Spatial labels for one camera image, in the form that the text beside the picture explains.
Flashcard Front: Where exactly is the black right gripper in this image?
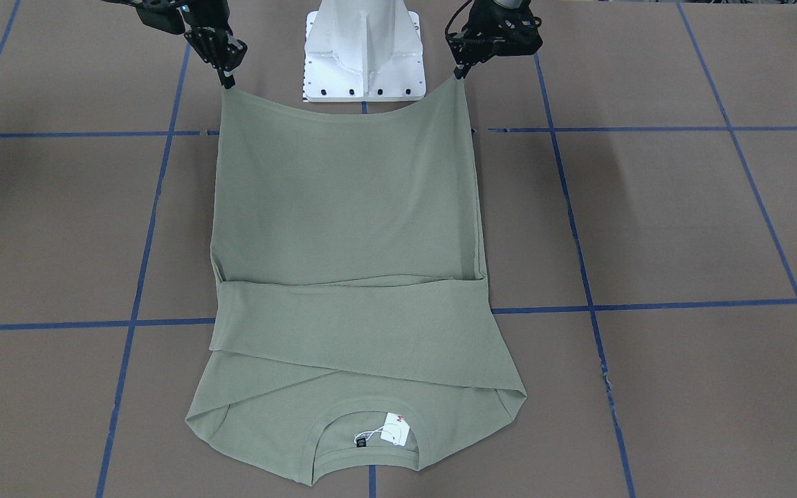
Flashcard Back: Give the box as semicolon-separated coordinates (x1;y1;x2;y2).
177;1;248;89

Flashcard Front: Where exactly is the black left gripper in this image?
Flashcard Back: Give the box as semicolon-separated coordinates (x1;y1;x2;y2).
448;1;543;81

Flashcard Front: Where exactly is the olive green long-sleeve shirt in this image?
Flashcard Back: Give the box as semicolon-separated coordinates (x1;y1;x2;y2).
185;77;527;486

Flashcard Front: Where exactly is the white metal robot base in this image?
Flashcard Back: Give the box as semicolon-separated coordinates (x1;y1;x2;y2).
302;1;427;103

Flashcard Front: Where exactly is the white paper size tag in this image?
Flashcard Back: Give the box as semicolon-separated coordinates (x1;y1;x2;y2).
378;412;411;447

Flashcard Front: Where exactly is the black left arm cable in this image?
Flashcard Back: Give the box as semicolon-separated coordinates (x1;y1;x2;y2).
444;0;475;42

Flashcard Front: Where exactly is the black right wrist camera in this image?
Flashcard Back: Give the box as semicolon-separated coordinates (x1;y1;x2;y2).
107;0;189;35

